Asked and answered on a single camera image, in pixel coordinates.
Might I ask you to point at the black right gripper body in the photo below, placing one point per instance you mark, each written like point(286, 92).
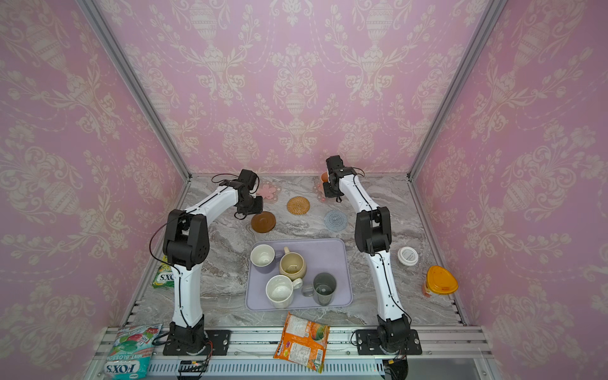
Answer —
point(331, 191)

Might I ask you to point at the brown round wooden coaster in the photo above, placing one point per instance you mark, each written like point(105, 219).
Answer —
point(263, 223)

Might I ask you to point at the woven rattan round coaster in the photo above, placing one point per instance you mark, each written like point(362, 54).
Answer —
point(298, 205)

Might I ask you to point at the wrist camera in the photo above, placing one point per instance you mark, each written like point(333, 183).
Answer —
point(250, 179)
point(337, 169)

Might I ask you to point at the cream yellow mug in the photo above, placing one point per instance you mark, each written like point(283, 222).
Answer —
point(292, 265)

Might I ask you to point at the lavender mug white inside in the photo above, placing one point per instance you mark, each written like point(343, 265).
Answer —
point(263, 258)

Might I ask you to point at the pink flower silicone coaster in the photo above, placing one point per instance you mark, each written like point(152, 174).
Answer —
point(269, 192)

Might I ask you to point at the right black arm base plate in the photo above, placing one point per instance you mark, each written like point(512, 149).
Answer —
point(369, 343)

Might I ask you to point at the lavender plastic tray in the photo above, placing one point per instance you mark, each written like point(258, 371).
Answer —
point(317, 269)

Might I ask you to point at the bottle with orange lid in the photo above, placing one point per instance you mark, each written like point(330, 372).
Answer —
point(439, 281)

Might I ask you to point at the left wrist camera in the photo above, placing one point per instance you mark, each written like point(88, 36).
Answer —
point(250, 179)

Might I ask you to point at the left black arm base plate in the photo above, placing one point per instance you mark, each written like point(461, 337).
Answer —
point(216, 343)

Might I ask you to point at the orange snack packet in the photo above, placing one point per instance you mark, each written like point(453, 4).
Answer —
point(303, 342)

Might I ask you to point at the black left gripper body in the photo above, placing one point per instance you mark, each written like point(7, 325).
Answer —
point(253, 205)

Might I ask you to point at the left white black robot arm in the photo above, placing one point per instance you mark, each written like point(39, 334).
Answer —
point(186, 245)

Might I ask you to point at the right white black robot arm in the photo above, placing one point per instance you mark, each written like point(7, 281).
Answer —
point(373, 237)

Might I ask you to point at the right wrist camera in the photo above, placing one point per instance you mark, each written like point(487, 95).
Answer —
point(337, 169)

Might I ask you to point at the green Fox's candy bag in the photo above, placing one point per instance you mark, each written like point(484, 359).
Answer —
point(164, 277)

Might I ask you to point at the grey green mug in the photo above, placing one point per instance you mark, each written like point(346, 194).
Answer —
point(322, 289)

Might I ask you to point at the blue knitted round coaster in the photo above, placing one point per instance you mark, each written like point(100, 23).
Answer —
point(335, 221)

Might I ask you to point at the mint Fox's candy bag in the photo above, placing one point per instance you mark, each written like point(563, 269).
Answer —
point(131, 352)

